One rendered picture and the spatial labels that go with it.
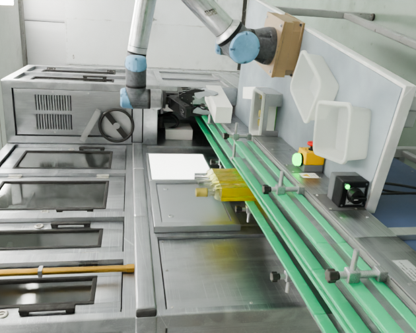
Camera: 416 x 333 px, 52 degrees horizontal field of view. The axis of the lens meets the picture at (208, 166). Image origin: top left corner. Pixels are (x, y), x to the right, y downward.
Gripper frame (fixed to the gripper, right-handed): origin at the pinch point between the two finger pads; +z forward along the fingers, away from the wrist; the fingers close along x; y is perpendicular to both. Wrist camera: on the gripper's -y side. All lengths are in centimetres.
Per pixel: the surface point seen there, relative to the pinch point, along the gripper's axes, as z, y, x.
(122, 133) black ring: -36, 89, 54
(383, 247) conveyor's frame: 27, -82, 4
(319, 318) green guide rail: 14, -85, 22
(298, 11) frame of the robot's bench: 61, 90, -22
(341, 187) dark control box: 26, -59, 2
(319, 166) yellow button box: 32.4, -31.8, 10.1
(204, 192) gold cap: -3.9, -16.8, 29.8
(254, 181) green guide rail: 14.4, -19.0, 23.6
